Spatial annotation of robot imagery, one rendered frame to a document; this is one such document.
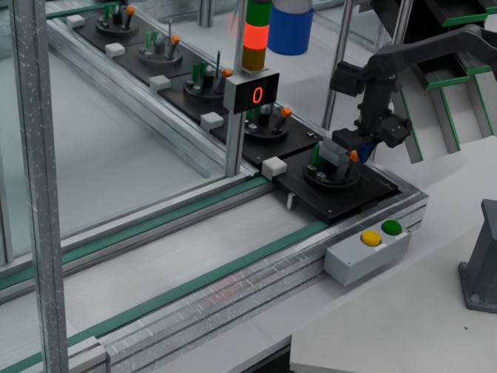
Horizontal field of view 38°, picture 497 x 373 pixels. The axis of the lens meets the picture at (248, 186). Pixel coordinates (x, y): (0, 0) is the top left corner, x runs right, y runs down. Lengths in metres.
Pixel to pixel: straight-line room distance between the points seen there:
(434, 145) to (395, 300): 0.47
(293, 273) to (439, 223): 0.51
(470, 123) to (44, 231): 1.33
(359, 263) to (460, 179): 0.63
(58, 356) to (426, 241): 0.99
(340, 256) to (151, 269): 0.40
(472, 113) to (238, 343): 0.96
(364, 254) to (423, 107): 0.51
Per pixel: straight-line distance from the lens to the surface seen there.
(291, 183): 1.70
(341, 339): 1.50
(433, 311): 1.63
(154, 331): 1.33
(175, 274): 1.50
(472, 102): 2.04
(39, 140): 0.90
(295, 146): 1.85
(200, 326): 1.40
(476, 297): 1.66
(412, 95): 1.90
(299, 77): 2.45
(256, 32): 1.50
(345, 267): 1.53
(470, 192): 2.04
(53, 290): 1.06
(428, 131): 1.90
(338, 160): 1.68
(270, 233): 1.63
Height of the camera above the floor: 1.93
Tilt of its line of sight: 35 degrees down
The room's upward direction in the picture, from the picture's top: 7 degrees clockwise
